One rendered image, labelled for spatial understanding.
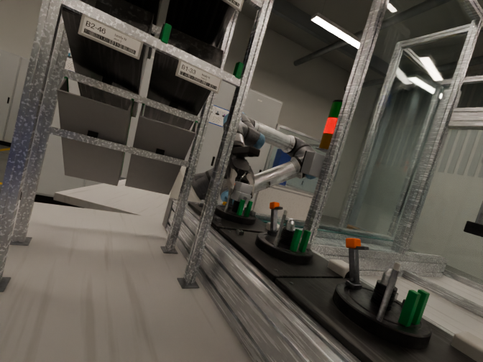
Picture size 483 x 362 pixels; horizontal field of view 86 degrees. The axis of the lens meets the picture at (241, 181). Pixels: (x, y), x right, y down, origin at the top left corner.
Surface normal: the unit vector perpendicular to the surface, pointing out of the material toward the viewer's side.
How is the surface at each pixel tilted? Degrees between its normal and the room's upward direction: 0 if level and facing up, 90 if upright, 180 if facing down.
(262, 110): 90
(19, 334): 0
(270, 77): 90
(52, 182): 90
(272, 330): 90
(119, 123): 135
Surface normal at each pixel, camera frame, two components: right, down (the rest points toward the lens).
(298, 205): 0.37, 0.17
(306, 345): -0.83, -0.20
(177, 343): 0.27, -0.96
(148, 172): 0.04, 0.79
